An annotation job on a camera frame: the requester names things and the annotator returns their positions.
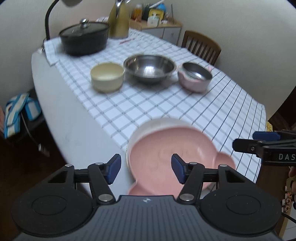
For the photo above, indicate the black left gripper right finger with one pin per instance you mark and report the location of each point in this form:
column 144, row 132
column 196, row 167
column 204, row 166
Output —
column 226, row 200

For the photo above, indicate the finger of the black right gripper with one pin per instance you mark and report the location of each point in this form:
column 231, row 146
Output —
column 266, row 136
column 249, row 146

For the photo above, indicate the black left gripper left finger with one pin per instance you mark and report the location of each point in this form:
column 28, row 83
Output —
column 66, row 200

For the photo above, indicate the pink pig-shaped plate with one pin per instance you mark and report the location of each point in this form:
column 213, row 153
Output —
column 149, row 159

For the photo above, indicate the pink bowl with steel insert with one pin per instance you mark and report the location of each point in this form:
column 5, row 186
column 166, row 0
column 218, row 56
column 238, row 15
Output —
column 194, row 77

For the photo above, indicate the white plate with thin rim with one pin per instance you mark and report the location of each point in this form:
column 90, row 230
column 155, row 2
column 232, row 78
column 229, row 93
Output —
column 149, row 127

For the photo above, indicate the large stainless steel bowl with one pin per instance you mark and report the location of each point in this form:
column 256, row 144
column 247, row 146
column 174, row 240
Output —
column 149, row 68

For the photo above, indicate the cream ceramic bowl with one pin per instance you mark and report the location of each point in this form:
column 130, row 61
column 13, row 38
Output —
column 107, row 77

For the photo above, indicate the person's right hand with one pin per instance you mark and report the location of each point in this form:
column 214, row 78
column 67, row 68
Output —
column 292, row 172

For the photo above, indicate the blue white bag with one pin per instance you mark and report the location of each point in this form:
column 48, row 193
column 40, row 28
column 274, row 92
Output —
column 14, row 107

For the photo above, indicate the brown wooden chair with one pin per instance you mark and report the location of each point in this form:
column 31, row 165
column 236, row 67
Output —
column 201, row 46

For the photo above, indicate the white black checked tablecloth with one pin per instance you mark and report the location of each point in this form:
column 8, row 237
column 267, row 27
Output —
column 224, row 112

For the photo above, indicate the white wooden sideboard cabinet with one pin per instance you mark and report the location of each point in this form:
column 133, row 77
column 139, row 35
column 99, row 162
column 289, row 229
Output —
column 169, row 32

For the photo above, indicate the white tissue box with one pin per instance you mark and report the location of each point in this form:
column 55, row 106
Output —
column 153, row 21

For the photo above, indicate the yellow storage box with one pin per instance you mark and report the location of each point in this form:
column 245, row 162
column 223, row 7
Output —
column 156, row 13

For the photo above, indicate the black pot with glass lid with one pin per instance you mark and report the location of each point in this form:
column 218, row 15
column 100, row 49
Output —
column 85, row 38

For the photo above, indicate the blue round container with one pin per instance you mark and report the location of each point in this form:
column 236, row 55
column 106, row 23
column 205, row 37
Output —
column 162, row 7

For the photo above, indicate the orange glass jar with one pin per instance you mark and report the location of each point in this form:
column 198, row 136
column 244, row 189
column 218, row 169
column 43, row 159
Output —
column 137, row 13

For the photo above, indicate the gold thermos jug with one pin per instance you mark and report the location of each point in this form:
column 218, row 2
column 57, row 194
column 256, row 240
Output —
column 119, row 21

